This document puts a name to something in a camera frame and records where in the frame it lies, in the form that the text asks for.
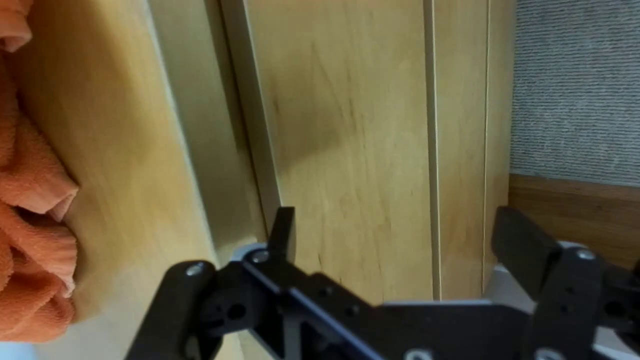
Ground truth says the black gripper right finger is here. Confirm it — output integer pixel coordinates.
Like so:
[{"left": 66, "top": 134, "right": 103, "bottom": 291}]
[{"left": 490, "top": 202, "right": 640, "bottom": 360}]

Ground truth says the light wooden dresser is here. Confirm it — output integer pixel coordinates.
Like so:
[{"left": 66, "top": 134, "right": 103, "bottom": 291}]
[{"left": 12, "top": 0, "right": 519, "bottom": 360}]

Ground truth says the brown wooden board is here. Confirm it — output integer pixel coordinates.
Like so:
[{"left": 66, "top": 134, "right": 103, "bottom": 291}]
[{"left": 505, "top": 171, "right": 640, "bottom": 269}]

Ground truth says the closed wooden drawer front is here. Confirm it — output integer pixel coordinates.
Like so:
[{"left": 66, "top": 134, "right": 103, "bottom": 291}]
[
  {"left": 430, "top": 0, "right": 492, "bottom": 302},
  {"left": 483, "top": 0, "right": 519, "bottom": 266}
]

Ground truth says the orange towel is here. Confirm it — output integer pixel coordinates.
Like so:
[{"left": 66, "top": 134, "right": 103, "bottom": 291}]
[{"left": 0, "top": 0, "right": 82, "bottom": 346}]

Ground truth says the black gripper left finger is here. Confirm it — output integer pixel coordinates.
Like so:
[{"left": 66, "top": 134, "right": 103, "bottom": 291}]
[{"left": 126, "top": 204, "right": 401, "bottom": 360}]

